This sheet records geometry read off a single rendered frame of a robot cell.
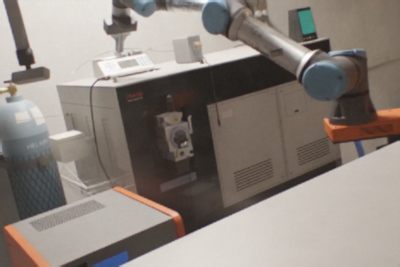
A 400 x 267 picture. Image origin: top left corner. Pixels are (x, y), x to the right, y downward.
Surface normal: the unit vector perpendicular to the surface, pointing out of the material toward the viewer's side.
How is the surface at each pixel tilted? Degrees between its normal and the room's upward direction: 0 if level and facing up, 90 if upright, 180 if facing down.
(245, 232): 0
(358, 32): 90
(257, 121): 90
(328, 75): 95
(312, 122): 90
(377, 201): 0
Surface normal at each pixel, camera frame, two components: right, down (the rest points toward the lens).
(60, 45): 0.57, 0.10
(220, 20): -0.70, 0.20
